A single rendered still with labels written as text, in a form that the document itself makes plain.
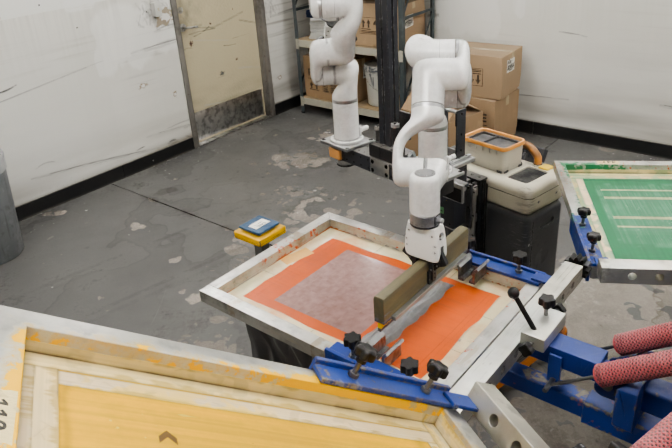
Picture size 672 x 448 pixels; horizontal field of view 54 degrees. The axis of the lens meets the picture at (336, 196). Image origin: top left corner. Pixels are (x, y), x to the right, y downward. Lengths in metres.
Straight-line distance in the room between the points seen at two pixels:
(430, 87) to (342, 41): 0.62
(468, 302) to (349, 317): 0.33
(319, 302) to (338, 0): 0.96
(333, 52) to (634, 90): 3.48
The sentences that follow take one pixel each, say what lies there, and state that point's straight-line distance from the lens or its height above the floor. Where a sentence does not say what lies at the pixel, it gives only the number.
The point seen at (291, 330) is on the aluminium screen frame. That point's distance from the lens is 1.73.
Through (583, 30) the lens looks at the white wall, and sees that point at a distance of 5.45.
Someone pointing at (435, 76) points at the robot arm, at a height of 1.57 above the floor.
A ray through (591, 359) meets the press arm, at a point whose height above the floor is 1.04.
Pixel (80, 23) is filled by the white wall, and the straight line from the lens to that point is 5.14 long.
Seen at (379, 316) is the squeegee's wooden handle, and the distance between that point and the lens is 1.59.
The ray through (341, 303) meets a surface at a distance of 1.87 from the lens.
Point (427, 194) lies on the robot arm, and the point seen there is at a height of 1.34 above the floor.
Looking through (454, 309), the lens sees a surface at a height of 0.96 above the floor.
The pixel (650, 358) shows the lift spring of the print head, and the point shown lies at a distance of 1.47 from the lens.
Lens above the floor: 2.02
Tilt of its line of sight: 26 degrees down
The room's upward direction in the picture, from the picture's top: 4 degrees counter-clockwise
